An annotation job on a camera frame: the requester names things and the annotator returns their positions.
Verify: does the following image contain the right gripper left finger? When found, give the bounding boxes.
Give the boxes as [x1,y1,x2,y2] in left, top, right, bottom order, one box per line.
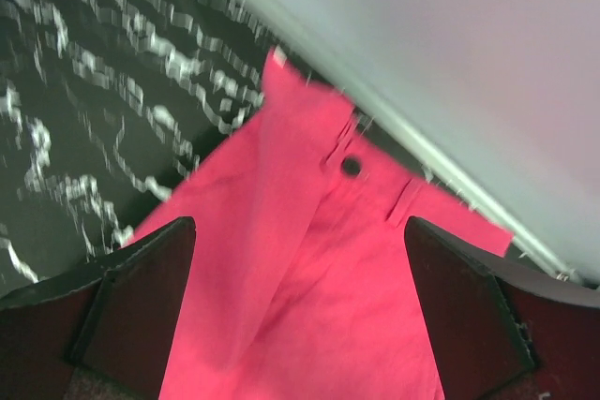
[1,217,196,399]

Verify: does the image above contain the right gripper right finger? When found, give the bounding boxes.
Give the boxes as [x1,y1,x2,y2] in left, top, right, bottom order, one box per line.
[405,217,599,399]

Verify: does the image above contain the pink trousers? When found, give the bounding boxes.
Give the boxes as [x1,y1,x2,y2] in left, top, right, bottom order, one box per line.
[136,49,512,399]

